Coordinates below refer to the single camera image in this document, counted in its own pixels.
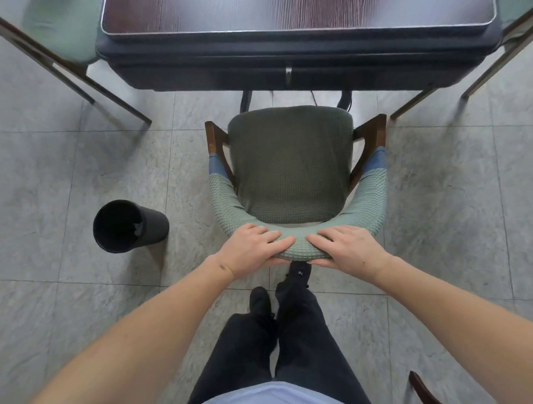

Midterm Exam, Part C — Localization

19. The person's left hand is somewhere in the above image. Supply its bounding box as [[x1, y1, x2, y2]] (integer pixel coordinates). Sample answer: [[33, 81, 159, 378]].
[[215, 223, 296, 282]]

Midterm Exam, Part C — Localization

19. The person's right hand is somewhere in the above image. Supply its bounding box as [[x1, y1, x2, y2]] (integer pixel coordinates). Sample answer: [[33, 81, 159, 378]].
[[305, 224, 395, 285]]

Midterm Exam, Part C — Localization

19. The green fabric chair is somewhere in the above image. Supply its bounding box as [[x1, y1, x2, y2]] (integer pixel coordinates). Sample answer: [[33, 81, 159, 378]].
[[204, 104, 389, 263], [0, 0, 153, 127], [389, 0, 533, 122]]

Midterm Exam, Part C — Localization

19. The black waste bin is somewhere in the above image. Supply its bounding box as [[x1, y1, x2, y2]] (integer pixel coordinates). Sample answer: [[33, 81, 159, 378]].
[[92, 199, 170, 254]]

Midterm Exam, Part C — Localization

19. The person's left forearm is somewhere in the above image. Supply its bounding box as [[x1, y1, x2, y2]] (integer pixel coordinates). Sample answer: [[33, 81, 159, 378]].
[[31, 254, 240, 404]]

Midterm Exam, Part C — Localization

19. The person's right forearm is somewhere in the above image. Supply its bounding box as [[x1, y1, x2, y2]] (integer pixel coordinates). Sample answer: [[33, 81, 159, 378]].
[[374, 254, 533, 404]]

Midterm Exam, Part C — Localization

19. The person's black right shoe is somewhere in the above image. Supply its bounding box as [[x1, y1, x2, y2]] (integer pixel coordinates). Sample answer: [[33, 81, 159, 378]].
[[286, 261, 313, 292]]

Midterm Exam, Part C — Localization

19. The person's black shoe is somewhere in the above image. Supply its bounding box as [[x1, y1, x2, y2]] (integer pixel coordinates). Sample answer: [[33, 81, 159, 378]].
[[249, 286, 274, 319], [286, 261, 313, 292]]

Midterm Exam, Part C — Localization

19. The person's black left shoe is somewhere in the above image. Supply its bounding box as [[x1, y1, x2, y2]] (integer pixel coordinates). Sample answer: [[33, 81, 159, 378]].
[[249, 286, 274, 319]]

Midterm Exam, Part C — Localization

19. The person's light lavender shirt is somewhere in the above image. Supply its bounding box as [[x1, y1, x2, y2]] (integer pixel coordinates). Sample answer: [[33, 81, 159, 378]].
[[201, 381, 346, 404]]

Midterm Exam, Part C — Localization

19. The dark red wooden chair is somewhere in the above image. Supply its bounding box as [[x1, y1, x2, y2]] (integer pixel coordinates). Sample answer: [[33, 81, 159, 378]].
[[408, 370, 443, 404]]

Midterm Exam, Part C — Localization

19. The dark wooden table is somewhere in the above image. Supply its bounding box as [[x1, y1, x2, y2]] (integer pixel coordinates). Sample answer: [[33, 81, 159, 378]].
[[94, 0, 500, 114]]

